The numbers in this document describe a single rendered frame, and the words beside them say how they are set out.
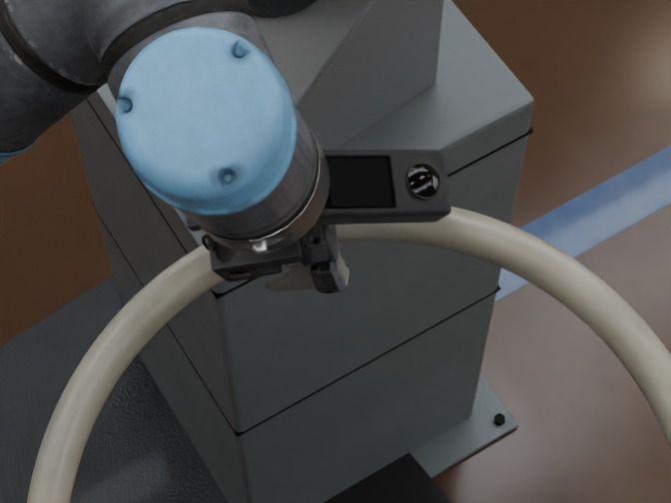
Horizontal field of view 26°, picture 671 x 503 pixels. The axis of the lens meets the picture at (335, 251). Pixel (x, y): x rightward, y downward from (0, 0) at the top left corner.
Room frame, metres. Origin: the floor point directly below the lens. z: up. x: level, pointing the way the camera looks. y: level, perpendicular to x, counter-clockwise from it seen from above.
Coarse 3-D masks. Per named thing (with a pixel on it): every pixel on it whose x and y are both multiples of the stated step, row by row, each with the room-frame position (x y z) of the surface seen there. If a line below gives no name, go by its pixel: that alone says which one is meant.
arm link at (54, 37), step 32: (32, 0) 0.53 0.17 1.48; (64, 0) 0.52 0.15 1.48; (96, 0) 0.51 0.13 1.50; (128, 0) 0.51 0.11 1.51; (160, 0) 0.50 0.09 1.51; (192, 0) 0.51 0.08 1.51; (224, 0) 0.51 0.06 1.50; (32, 32) 0.52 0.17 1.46; (64, 32) 0.51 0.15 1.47; (96, 32) 0.50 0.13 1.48; (128, 32) 0.49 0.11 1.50; (64, 64) 0.51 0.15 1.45; (96, 64) 0.51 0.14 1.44
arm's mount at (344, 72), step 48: (336, 0) 0.89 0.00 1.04; (384, 0) 0.89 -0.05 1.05; (432, 0) 0.93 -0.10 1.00; (288, 48) 0.87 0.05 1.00; (336, 48) 0.86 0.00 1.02; (384, 48) 0.89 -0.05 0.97; (432, 48) 0.93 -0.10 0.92; (336, 96) 0.86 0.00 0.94; (384, 96) 0.89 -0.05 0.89; (336, 144) 0.86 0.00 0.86
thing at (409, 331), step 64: (448, 0) 1.06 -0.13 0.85; (448, 64) 0.96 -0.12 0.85; (384, 128) 0.88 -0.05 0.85; (448, 128) 0.88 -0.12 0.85; (512, 128) 0.90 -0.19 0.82; (128, 192) 0.90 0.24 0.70; (512, 192) 0.91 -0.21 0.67; (128, 256) 0.95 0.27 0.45; (384, 256) 0.82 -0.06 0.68; (448, 256) 0.87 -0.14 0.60; (192, 320) 0.78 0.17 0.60; (256, 320) 0.73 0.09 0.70; (320, 320) 0.77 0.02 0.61; (384, 320) 0.82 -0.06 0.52; (448, 320) 0.88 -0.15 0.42; (192, 384) 0.82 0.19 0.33; (256, 384) 0.73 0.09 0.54; (320, 384) 0.77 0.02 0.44; (384, 384) 0.83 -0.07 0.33; (448, 384) 0.89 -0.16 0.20; (256, 448) 0.72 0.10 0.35; (320, 448) 0.77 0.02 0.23; (384, 448) 0.83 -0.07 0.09; (448, 448) 0.86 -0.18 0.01
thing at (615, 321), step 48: (384, 240) 0.52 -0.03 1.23; (432, 240) 0.51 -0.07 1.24; (480, 240) 0.51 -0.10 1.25; (528, 240) 0.51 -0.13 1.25; (144, 288) 0.50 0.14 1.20; (192, 288) 0.49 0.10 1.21; (576, 288) 0.47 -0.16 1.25; (144, 336) 0.46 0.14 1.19; (624, 336) 0.44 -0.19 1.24; (96, 384) 0.43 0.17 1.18; (48, 432) 0.40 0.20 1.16; (48, 480) 0.37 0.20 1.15
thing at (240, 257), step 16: (192, 224) 0.47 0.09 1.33; (208, 240) 0.49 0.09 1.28; (304, 240) 0.49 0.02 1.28; (320, 240) 0.49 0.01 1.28; (336, 240) 0.51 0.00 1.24; (224, 256) 0.49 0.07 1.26; (240, 256) 0.48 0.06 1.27; (256, 256) 0.48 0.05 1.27; (272, 256) 0.48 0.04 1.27; (288, 256) 0.48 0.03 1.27; (304, 256) 0.49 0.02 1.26; (320, 256) 0.48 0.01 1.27; (336, 256) 0.50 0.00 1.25; (224, 272) 0.49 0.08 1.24; (240, 272) 0.49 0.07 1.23; (256, 272) 0.49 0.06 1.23; (272, 272) 0.50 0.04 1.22
